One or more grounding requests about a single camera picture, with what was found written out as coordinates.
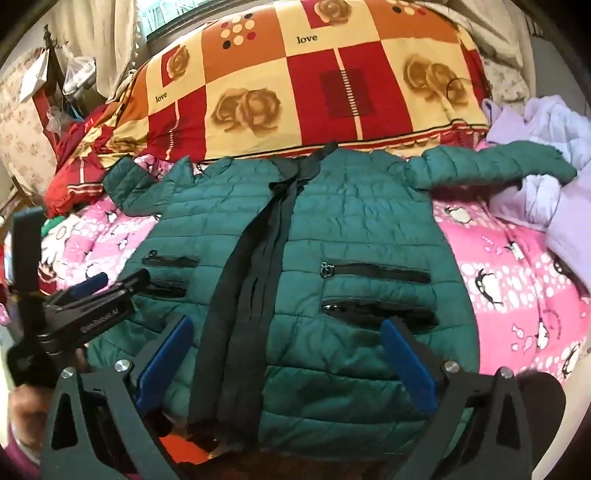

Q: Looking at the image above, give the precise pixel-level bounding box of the lavender jacket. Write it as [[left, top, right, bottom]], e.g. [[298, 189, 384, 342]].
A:
[[480, 95, 591, 297]]

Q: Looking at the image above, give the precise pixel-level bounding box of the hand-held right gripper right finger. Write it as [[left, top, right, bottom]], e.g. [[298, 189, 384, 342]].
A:
[[379, 318, 544, 480]]

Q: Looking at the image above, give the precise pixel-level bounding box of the black hair tie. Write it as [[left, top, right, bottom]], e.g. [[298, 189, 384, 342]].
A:
[[444, 78, 474, 100]]

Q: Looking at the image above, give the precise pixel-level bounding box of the person's left hand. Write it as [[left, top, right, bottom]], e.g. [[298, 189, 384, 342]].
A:
[[7, 385, 57, 444]]

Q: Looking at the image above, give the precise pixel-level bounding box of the rose printed checked blanket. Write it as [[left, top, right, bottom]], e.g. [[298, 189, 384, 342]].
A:
[[99, 0, 493, 161]]

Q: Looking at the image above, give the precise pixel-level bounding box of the grey furniture panel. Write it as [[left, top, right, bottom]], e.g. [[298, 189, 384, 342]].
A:
[[526, 28, 591, 103]]

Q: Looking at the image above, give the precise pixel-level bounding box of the pink penguin printed blanket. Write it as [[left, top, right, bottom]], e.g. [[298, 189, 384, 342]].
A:
[[39, 138, 591, 385]]

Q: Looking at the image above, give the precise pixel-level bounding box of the orange cloth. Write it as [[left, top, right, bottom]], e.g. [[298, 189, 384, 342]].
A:
[[154, 429, 218, 468]]

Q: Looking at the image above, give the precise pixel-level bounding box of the window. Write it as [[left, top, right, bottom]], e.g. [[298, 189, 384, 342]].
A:
[[137, 0, 278, 43]]

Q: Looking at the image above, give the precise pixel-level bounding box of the small clear plastic bag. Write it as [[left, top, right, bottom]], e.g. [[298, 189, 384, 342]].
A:
[[46, 106, 71, 136]]

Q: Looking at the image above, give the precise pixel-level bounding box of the green quilted jacket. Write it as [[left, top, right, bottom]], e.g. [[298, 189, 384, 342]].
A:
[[85, 142, 579, 462]]

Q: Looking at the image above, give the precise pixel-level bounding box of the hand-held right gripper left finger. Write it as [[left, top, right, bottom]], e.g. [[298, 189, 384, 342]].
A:
[[41, 315, 195, 480]]

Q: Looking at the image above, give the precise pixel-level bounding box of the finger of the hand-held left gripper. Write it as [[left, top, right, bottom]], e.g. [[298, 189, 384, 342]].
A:
[[102, 268, 153, 302], [44, 271, 110, 309]]

